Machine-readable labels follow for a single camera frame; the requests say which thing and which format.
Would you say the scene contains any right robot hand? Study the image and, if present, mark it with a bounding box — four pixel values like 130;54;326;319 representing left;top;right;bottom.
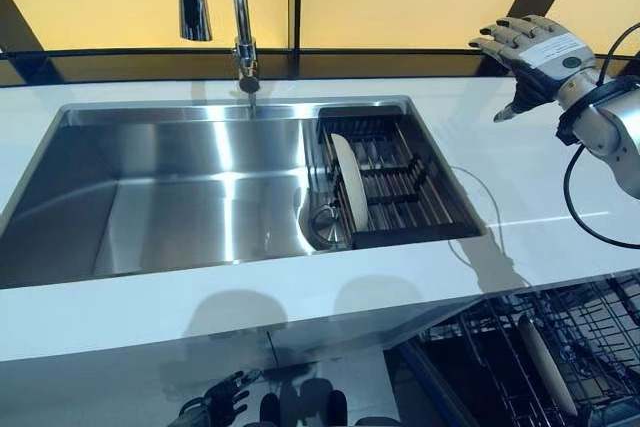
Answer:
467;14;599;123

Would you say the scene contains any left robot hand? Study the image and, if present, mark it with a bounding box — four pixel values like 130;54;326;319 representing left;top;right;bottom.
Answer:
199;369;262;419

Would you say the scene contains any cream ceramic plate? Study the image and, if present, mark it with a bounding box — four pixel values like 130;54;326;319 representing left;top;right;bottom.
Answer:
331;133;372;239
516;313;577;414

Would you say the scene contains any open dishwasher door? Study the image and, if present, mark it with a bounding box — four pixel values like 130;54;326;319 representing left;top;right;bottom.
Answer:
397;334;501;427

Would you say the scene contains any black left robot foot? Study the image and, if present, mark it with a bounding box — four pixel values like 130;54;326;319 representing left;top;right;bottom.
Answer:
258;390;282;427

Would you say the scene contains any narrow white cabinet door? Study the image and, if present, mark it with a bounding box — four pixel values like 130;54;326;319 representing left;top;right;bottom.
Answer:
269;319;402;389

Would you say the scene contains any wide white cabinet door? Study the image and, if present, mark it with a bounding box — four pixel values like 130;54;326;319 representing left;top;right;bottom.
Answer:
0;329;277;398

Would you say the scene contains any black dish drying rack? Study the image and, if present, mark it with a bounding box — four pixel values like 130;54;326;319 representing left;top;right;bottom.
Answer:
314;104;477;251

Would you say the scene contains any metal sink drain strainer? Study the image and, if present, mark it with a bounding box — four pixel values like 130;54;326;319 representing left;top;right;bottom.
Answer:
308;200;351;248

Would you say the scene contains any stainless steel sink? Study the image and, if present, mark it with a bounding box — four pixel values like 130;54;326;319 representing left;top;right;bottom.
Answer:
0;94;487;292

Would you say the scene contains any chrome gooseneck faucet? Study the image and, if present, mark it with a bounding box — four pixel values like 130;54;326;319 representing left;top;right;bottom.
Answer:
176;0;262;109

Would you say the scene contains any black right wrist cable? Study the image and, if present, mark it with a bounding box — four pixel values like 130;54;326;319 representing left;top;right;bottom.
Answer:
562;21;640;249

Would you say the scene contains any wire dishwasher rack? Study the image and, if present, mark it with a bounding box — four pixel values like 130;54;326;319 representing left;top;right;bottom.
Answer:
424;274;640;427

